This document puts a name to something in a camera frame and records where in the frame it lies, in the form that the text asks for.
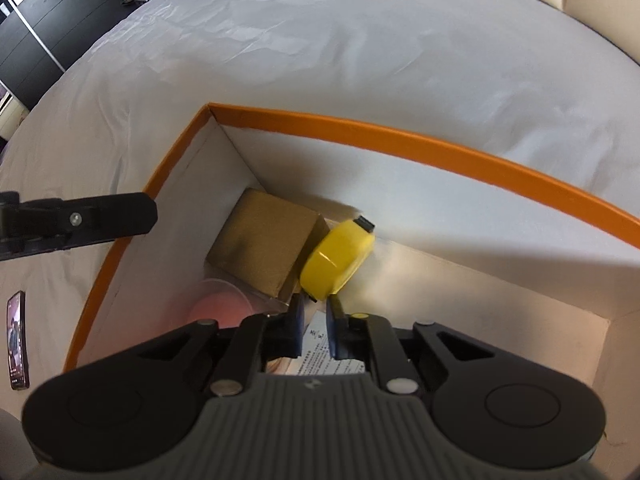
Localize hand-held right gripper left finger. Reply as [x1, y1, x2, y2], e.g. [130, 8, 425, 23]
[134, 293, 307, 397]

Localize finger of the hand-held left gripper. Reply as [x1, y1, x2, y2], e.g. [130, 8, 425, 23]
[0, 190, 159, 263]

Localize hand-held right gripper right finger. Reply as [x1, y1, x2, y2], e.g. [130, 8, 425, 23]
[327, 295, 507, 396]

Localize white printed carton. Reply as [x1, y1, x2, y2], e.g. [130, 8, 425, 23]
[270, 307, 372, 377]

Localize yellow tape measure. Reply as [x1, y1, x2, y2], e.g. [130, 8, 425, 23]
[299, 215, 377, 302]

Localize clear round container pink contents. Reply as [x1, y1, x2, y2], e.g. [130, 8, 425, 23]
[187, 277, 294, 332]

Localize brown cardboard box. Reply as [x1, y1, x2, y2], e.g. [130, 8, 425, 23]
[205, 187, 332, 302]

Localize orange cardboard box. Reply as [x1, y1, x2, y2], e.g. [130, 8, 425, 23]
[62, 102, 640, 448]

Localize black smartphone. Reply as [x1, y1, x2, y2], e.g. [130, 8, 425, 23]
[6, 290, 30, 392]

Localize black wardrobe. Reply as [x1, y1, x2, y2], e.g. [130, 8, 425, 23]
[0, 0, 132, 111]

